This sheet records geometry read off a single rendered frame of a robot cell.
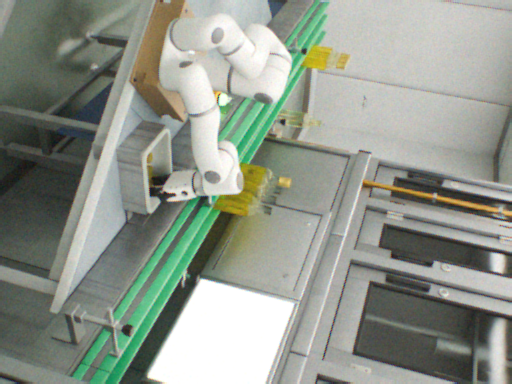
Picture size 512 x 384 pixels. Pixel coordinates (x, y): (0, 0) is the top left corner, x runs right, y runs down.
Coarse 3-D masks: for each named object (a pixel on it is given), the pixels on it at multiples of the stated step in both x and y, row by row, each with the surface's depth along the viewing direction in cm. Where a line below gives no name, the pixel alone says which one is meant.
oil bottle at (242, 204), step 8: (224, 200) 204; (232, 200) 204; (240, 200) 204; (248, 200) 204; (256, 200) 205; (216, 208) 208; (224, 208) 207; (232, 208) 205; (240, 208) 204; (248, 208) 203; (256, 208) 204; (248, 216) 205
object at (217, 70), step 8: (192, 56) 180; (200, 56) 180; (208, 64) 177; (216, 64) 177; (224, 64) 177; (208, 72) 177; (216, 72) 176; (224, 72) 176; (216, 80) 177; (224, 80) 176; (216, 88) 179; (224, 88) 178
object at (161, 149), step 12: (168, 132) 181; (156, 144) 185; (168, 144) 184; (144, 156) 169; (156, 156) 188; (168, 156) 187; (144, 168) 171; (156, 168) 191; (168, 168) 190; (144, 180) 174; (156, 204) 185
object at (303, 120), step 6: (282, 108) 275; (282, 114) 272; (288, 114) 271; (294, 114) 272; (300, 114) 272; (306, 114) 272; (288, 120) 272; (294, 120) 271; (300, 120) 270; (306, 120) 270; (312, 120) 271; (318, 120) 272; (294, 126) 273; (300, 126) 272; (306, 126) 272; (318, 126) 271
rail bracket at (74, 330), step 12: (72, 312) 144; (84, 312) 145; (108, 312) 140; (60, 324) 154; (72, 324) 145; (108, 324) 142; (120, 324) 143; (60, 336) 151; (72, 336) 148; (120, 348) 150
